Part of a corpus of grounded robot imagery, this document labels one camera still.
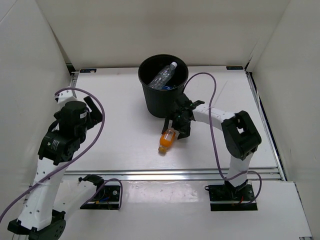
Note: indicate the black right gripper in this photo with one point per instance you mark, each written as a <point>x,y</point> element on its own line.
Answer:
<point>184,131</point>

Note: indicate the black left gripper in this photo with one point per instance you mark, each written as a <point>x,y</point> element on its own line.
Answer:
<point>96,116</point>

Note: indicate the orange juice bottle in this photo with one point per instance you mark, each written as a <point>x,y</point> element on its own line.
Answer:
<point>166,141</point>

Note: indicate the clear plastic bottle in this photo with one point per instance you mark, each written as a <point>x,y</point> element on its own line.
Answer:
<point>163,77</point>

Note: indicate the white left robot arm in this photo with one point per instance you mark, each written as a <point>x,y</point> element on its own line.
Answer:
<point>41,217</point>

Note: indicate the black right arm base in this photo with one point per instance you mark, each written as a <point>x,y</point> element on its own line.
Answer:
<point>223,199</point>

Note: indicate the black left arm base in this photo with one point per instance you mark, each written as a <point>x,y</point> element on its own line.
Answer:
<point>108,195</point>

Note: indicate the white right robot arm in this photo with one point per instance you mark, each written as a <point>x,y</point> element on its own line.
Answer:
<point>240,134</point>

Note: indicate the black plastic bin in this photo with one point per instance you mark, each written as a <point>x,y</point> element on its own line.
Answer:
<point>159,102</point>

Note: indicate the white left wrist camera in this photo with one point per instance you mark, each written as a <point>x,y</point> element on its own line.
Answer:
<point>64,97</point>

